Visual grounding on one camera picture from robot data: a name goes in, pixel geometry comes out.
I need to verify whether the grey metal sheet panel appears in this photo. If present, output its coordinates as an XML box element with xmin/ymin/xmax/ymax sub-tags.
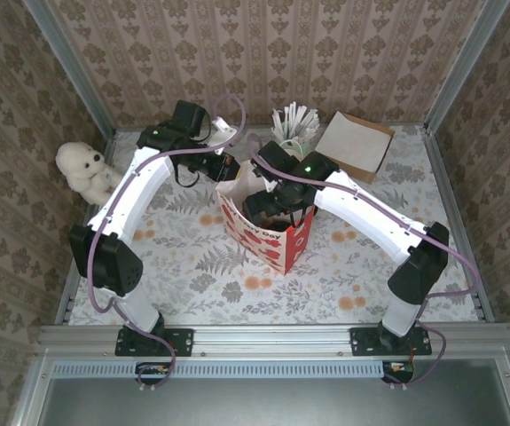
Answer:
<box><xmin>12</xmin><ymin>358</ymin><xmax>510</xmax><ymax>426</ymax></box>

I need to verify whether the red white paper bag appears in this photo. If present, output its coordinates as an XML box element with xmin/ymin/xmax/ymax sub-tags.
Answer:
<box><xmin>215</xmin><ymin>132</ymin><xmax>318</xmax><ymax>277</ymax></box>

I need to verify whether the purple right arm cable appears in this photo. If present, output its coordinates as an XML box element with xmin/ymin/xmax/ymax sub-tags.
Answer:
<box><xmin>246</xmin><ymin>132</ymin><xmax>481</xmax><ymax>391</ymax></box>

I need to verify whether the brown cardboard napkin box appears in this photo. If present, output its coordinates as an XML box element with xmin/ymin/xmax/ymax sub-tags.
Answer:
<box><xmin>314</xmin><ymin>110</ymin><xmax>396</xmax><ymax>185</ymax></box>

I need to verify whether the stack of white napkins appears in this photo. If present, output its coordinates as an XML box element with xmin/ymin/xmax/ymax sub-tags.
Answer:
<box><xmin>315</xmin><ymin>111</ymin><xmax>393</xmax><ymax>173</ymax></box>

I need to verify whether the grey slotted cable duct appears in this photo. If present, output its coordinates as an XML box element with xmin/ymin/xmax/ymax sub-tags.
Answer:
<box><xmin>52</xmin><ymin>359</ymin><xmax>385</xmax><ymax>379</ymax></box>

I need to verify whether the white plush teddy bear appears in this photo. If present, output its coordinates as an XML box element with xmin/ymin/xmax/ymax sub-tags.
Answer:
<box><xmin>54</xmin><ymin>140</ymin><xmax>125</xmax><ymax>206</ymax></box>

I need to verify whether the mint green holder cup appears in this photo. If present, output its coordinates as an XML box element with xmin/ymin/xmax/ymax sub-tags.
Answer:
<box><xmin>276</xmin><ymin>131</ymin><xmax>318</xmax><ymax>156</ymax></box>

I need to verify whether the aluminium frame post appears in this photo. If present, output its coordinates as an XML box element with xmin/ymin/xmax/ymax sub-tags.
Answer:
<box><xmin>21</xmin><ymin>0</ymin><xmax>119</xmax><ymax>137</ymax></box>
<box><xmin>422</xmin><ymin>0</ymin><xmax>510</xmax><ymax>134</ymax></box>

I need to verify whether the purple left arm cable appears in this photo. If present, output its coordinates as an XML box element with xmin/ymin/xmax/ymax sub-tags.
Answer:
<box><xmin>86</xmin><ymin>92</ymin><xmax>247</xmax><ymax>394</ymax></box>

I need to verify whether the white cable bracket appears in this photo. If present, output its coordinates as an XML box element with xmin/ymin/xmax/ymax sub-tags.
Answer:
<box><xmin>212</xmin><ymin>114</ymin><xmax>239</xmax><ymax>136</ymax></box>

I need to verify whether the bunch of paper-wrapped straws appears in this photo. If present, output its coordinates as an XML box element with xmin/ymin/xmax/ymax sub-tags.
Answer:
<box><xmin>271</xmin><ymin>101</ymin><xmax>323</xmax><ymax>144</ymax></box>

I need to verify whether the black right camera cable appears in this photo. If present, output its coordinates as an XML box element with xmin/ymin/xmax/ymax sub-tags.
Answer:
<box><xmin>286</xmin><ymin>202</ymin><xmax>308</xmax><ymax>233</ymax></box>

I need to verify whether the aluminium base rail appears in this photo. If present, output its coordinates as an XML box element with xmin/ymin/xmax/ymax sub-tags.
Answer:
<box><xmin>35</xmin><ymin>322</ymin><xmax>510</xmax><ymax>361</ymax></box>

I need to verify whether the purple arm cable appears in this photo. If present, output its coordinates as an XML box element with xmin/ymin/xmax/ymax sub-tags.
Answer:
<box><xmin>246</xmin><ymin>132</ymin><xmax>481</xmax><ymax>391</ymax></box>
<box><xmin>86</xmin><ymin>92</ymin><xmax>247</xmax><ymax>394</ymax></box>

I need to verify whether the floral patterned tablecloth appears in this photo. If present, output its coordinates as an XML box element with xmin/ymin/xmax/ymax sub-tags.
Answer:
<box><xmin>67</xmin><ymin>125</ymin><xmax>483</xmax><ymax>327</ymax></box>

